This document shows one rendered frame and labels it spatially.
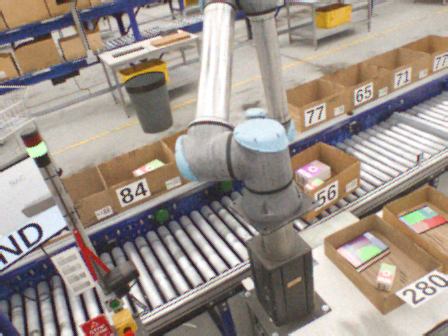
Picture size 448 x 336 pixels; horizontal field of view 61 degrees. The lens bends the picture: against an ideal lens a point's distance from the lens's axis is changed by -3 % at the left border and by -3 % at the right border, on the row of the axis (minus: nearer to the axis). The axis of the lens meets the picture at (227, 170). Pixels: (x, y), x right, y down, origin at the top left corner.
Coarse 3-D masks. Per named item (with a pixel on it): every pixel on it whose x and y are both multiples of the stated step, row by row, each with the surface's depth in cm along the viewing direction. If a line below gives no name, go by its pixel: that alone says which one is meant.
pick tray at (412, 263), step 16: (352, 224) 170; (368, 224) 174; (384, 224) 168; (336, 240) 170; (384, 240) 170; (400, 240) 162; (336, 256) 160; (400, 256) 161; (416, 256) 155; (352, 272) 152; (368, 272) 157; (400, 272) 154; (416, 272) 153; (368, 288) 144; (400, 288) 148; (384, 304) 138; (400, 304) 142
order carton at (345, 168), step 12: (324, 144) 216; (300, 156) 214; (312, 156) 219; (324, 156) 221; (336, 156) 212; (348, 156) 204; (300, 168) 217; (336, 168) 216; (348, 168) 193; (324, 180) 214; (348, 180) 197; (312, 192) 184; (348, 192) 202; (312, 216) 192
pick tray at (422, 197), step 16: (416, 192) 180; (432, 192) 181; (384, 208) 175; (400, 208) 181; (416, 208) 183; (432, 208) 181; (400, 224) 167; (416, 240) 160; (432, 240) 165; (432, 256) 154
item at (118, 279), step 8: (128, 264) 138; (112, 272) 136; (120, 272) 135; (128, 272) 135; (136, 272) 137; (104, 280) 136; (112, 280) 134; (120, 280) 134; (128, 280) 136; (112, 288) 134; (120, 288) 137; (128, 288) 140; (120, 296) 139
